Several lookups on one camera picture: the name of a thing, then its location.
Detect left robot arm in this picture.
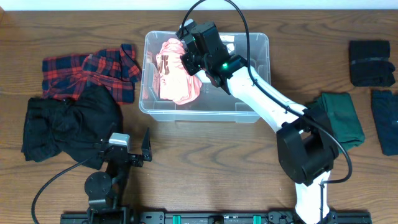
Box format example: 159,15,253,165
85,129,152,224

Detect black garment with strap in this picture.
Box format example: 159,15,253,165
349,40,396,87

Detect pink shirt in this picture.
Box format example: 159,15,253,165
156,38,202,105

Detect black crumpled garment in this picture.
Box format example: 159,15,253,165
21,86,123,170

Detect clear plastic storage bin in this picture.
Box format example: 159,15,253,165
139,31,271,123

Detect dark green garment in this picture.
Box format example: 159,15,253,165
307,93,365,151

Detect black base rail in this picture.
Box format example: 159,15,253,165
60,207,373,224

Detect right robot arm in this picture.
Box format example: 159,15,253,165
176,19,338,223

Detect red navy plaid shirt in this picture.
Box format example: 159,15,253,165
42,44,142,105

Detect dark navy folded garment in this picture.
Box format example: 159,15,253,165
371,90,397,156

